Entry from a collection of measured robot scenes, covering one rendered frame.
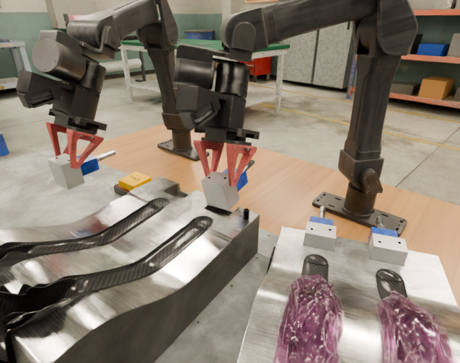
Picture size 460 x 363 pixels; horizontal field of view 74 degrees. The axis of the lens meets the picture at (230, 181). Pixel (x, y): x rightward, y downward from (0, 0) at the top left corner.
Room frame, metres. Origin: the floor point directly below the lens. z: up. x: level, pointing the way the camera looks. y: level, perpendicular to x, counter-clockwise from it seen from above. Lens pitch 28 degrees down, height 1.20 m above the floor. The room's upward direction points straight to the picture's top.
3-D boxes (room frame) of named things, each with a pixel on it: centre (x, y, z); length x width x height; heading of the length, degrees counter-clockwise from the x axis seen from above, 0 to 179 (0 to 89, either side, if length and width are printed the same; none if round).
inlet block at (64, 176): (0.58, 0.30, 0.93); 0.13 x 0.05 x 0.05; 144
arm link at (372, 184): (0.59, -0.29, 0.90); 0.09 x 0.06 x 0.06; 8
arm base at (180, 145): (0.98, 0.16, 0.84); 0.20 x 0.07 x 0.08; 50
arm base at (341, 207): (0.59, -0.30, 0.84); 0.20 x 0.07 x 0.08; 50
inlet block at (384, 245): (0.43, -0.27, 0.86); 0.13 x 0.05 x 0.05; 162
